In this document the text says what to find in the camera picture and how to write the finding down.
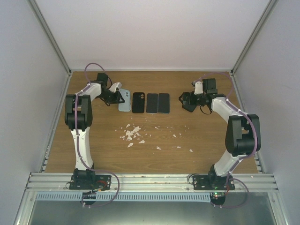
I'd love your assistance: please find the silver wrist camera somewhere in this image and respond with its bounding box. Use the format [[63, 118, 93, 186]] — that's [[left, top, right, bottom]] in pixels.
[[109, 82, 122, 93], [192, 80, 203, 95]]

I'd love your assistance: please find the grey slotted cable duct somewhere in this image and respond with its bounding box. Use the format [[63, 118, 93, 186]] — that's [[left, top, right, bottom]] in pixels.
[[36, 191, 210, 203]]

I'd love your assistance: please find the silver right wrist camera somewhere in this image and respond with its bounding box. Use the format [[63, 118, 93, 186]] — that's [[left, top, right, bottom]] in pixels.
[[192, 80, 203, 95]]

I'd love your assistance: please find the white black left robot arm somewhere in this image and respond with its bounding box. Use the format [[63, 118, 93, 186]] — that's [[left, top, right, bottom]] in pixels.
[[65, 73, 125, 189]]

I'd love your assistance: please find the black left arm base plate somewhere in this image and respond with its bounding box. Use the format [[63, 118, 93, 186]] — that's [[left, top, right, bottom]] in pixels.
[[65, 175, 112, 191]]

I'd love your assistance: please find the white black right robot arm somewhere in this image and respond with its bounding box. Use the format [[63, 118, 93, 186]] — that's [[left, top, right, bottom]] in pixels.
[[179, 78, 261, 190]]

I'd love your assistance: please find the aluminium front rail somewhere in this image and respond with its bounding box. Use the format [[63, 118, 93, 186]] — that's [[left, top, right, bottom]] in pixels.
[[25, 173, 278, 192]]

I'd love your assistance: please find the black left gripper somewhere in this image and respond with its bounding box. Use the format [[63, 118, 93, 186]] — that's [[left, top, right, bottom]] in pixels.
[[99, 90, 123, 105]]

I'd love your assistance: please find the light blue phone case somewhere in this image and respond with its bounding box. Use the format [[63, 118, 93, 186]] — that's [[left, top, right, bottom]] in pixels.
[[118, 89, 131, 112]]

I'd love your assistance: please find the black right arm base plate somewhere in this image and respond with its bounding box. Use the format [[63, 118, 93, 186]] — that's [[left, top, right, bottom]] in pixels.
[[187, 173, 235, 191]]

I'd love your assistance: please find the black phone case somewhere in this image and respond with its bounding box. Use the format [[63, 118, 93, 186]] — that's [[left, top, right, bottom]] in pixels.
[[132, 92, 145, 113]]

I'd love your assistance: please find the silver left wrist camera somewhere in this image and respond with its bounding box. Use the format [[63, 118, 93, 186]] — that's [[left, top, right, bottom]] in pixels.
[[109, 82, 122, 93]]

